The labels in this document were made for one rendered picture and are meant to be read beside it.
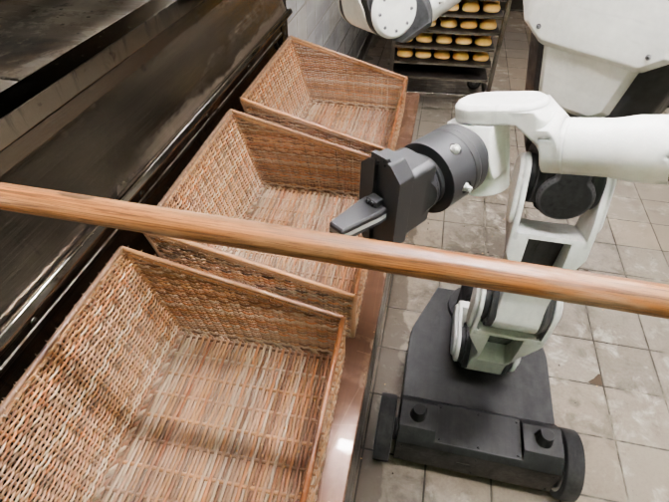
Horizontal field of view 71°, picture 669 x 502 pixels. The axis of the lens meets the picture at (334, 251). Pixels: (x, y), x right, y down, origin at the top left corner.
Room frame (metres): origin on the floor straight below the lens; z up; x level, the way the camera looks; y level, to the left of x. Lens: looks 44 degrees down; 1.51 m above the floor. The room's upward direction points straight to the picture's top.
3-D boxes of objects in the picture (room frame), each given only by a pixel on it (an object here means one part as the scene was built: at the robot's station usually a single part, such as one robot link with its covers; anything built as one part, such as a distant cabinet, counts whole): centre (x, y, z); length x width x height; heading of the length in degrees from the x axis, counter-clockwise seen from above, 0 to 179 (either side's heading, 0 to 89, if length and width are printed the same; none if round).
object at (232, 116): (0.98, 0.13, 0.72); 0.56 x 0.49 x 0.28; 169
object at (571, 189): (0.84, -0.47, 1.00); 0.28 x 0.13 x 0.18; 167
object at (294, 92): (1.57, 0.00, 0.72); 0.56 x 0.49 x 0.28; 168
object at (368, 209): (0.38, -0.02, 1.20); 0.06 x 0.03 x 0.02; 133
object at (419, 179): (0.44, -0.09, 1.19); 0.12 x 0.10 x 0.13; 133
